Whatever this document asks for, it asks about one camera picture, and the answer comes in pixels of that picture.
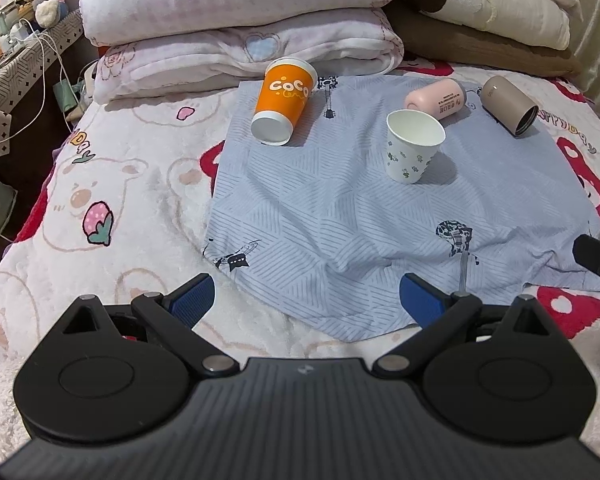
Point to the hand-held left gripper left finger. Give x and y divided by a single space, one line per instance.
192 301

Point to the taupe cup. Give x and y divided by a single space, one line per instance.
507 102

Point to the orange paper cup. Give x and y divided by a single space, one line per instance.
281 100

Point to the pink cup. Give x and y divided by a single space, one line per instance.
437 97

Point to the white floral paper cup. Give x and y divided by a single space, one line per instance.
410 147

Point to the cream and brown blanket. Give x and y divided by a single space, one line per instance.
500 5

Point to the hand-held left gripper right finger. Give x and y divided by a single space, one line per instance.
420 301

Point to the bedside table with patterned cover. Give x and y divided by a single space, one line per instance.
10 85

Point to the pink heart print quilt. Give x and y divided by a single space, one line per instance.
240 57

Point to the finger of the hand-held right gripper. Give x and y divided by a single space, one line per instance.
594 256

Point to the brown folded blanket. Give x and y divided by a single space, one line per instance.
470 45

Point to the light blue patterned cloth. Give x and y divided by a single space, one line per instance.
340 220

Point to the teal charger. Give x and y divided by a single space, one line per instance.
66 94

